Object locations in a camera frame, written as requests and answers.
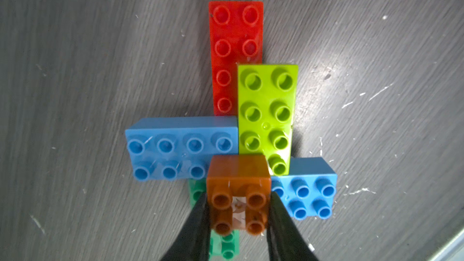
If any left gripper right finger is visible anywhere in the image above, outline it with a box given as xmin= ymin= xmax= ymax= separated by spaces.
xmin=267 ymin=192 xmax=319 ymax=261

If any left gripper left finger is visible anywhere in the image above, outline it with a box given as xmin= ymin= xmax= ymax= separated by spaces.
xmin=161 ymin=192 xmax=211 ymax=261

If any dark green lego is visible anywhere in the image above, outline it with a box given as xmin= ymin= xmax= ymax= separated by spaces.
xmin=187 ymin=178 xmax=240 ymax=261

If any blue lego brick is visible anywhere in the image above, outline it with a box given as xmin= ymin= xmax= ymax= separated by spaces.
xmin=125 ymin=116 xmax=238 ymax=181
xmin=271 ymin=157 xmax=337 ymax=221

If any orange small lego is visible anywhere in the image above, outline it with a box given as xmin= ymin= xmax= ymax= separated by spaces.
xmin=206 ymin=154 xmax=271 ymax=236

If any lime lego brick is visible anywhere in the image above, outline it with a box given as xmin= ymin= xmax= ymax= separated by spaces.
xmin=238 ymin=64 xmax=298 ymax=176

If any red lego brick top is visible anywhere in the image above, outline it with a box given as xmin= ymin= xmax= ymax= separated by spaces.
xmin=209 ymin=1 xmax=264 ymax=116

